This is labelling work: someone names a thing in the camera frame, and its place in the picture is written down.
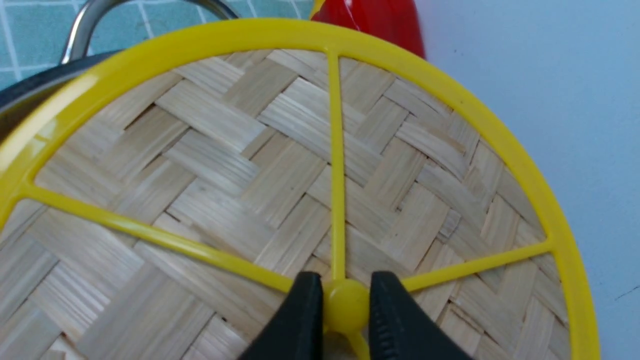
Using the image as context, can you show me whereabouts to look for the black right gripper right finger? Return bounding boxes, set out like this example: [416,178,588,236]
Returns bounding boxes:
[369,271,471,360]

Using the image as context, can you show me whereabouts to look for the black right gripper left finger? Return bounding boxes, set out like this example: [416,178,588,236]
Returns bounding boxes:
[239,271,323,360]

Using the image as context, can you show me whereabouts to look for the woven bamboo steamer lid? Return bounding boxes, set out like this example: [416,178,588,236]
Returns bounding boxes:
[1,19,601,360]

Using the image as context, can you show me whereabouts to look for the stainless steel pot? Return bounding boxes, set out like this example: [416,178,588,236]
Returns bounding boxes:
[0,0,241,141]

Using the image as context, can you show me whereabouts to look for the red bell pepper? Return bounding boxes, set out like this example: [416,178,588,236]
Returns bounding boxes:
[310,0,426,59]

